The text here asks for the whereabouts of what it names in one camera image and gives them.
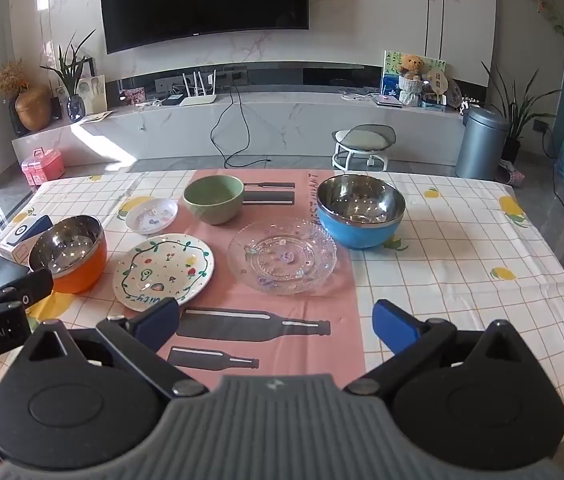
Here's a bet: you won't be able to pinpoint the painted white ceramic plate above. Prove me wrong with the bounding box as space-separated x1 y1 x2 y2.
113 234 216 312

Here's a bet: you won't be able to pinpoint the orange steel bowl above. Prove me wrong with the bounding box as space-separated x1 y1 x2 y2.
28 214 107 294

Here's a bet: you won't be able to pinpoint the small white saucer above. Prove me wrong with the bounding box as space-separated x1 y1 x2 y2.
125 198 179 235

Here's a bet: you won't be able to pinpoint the clear glass plate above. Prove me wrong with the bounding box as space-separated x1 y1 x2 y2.
227 218 337 296

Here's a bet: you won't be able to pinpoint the green ceramic bowl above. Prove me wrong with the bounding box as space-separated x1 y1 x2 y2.
183 174 245 226

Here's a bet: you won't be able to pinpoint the white blue product box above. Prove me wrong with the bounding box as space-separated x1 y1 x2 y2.
0 214 53 266

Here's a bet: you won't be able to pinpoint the checked lemon tablecloth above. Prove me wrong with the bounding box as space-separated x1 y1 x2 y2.
0 167 564 441

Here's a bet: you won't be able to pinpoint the pink storage box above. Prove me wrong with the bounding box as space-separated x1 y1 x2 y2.
20 148 65 188

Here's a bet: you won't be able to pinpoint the white round stool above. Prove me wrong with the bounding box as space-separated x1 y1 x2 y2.
332 124 397 172

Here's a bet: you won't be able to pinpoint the brown round vase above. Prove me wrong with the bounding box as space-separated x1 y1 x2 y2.
15 86 52 132

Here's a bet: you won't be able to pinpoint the grey trash can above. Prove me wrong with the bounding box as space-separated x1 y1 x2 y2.
455 107 510 180

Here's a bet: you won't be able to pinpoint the dried yellow flowers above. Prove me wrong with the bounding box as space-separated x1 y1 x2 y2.
0 60 29 100

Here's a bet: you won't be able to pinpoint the white wifi router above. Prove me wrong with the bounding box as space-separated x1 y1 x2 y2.
180 70 217 106

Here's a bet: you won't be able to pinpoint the green potted plant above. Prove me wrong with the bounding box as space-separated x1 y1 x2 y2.
481 63 560 164

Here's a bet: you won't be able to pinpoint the colourful picture book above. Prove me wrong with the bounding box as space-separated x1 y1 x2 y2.
379 50 446 96

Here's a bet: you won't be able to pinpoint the leafy plant in vase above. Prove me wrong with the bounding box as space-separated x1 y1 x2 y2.
41 30 96 122

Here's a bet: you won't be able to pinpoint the teddy bear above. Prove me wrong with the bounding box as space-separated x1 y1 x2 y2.
399 54 425 80

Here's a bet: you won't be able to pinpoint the photo frame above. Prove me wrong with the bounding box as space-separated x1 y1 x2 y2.
77 75 108 115

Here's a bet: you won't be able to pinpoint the black power cable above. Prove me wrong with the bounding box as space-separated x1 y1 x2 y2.
209 81 272 169

